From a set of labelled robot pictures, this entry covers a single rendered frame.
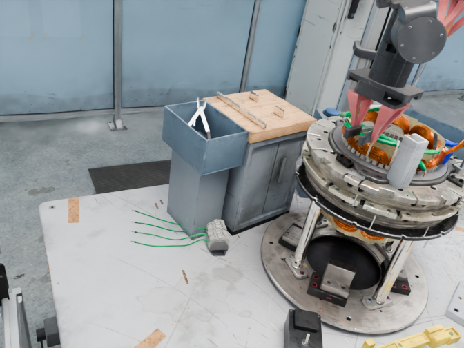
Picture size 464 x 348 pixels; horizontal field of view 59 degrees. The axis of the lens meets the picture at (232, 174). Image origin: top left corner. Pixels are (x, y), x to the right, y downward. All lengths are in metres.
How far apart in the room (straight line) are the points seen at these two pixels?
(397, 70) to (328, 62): 2.44
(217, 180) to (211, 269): 0.20
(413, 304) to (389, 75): 0.53
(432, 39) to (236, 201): 0.56
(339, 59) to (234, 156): 2.30
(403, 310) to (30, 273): 1.55
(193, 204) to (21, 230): 1.43
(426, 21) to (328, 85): 2.58
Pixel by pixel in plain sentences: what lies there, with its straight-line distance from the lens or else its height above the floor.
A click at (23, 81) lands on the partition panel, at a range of 2.92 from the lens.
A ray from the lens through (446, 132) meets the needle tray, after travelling 1.22.
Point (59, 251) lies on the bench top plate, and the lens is 0.97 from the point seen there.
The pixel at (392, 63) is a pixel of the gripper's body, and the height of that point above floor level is 1.29.
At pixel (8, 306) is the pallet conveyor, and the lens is 1.02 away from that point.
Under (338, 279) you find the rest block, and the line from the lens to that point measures 0.90.
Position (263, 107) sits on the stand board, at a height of 1.06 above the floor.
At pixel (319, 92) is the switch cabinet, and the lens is 3.16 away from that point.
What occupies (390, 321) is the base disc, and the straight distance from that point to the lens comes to 0.94.
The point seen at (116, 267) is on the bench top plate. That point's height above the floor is 0.78.
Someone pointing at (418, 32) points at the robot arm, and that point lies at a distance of 0.58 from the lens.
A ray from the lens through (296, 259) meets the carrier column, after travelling 0.92.
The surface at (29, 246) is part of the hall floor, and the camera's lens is 2.16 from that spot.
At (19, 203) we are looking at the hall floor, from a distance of 2.43.
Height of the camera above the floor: 1.45
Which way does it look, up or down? 32 degrees down
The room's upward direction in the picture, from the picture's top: 10 degrees clockwise
